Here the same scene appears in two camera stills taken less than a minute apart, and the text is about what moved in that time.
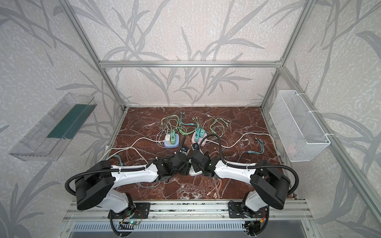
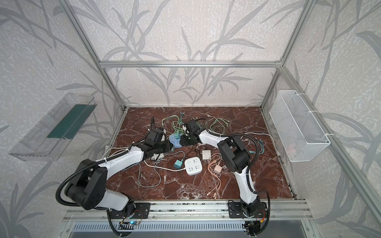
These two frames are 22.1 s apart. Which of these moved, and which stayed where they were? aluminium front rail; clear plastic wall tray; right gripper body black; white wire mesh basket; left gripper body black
Moved: right gripper body black; left gripper body black
Stayed: aluminium front rail; white wire mesh basket; clear plastic wall tray
